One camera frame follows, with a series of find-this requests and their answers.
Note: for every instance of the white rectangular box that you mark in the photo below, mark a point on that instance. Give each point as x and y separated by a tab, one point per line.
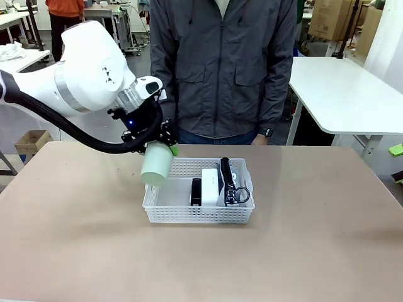
210	185

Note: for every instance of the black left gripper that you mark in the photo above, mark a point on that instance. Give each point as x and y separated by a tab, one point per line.
133	126

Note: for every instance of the crumpled white cloth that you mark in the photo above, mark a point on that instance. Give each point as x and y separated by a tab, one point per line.
11	52

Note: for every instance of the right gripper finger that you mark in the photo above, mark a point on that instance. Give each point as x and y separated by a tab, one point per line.
398	178
397	150

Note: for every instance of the black frame strut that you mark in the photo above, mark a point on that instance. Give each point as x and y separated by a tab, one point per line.
7	162

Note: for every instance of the black stapler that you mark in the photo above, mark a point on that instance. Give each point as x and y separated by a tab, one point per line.
196	192

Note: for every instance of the blue bin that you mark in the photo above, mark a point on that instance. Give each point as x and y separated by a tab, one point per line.
299	53

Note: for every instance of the tall brown cardboard box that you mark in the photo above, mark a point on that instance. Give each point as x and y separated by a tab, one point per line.
370	28

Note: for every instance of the person's left hand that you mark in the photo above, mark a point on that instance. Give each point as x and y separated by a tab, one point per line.
260	141

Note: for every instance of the white framed workshop desk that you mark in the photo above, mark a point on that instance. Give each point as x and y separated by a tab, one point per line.
104	11

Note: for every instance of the green garment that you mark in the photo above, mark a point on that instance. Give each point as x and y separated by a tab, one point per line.
300	9

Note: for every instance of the large brown cardboard box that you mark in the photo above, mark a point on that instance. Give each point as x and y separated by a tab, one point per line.
327	19

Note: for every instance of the person in grey jacket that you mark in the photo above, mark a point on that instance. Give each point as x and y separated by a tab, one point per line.
220	69

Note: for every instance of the pale green plastic cup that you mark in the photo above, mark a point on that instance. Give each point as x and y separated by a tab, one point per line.
155	166

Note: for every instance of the white table with cloth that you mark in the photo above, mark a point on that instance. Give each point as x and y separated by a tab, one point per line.
31	58

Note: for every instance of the large white table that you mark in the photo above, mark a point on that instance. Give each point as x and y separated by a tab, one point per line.
330	94

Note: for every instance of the black wrist watch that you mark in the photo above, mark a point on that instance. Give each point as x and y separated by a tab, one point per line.
266	132

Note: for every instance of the black stand pole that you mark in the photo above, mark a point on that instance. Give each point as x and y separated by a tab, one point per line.
347	33

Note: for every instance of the person in orange top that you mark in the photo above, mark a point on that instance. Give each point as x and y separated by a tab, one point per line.
63	19

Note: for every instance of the small open cardboard box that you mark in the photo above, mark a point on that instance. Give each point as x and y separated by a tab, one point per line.
31	141

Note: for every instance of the white perforated plastic basket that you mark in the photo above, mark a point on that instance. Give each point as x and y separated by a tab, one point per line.
176	214

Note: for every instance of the white upright panel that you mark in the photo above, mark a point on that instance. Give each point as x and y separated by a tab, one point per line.
387	31

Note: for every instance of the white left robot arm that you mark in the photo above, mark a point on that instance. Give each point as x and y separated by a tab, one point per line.
91	69

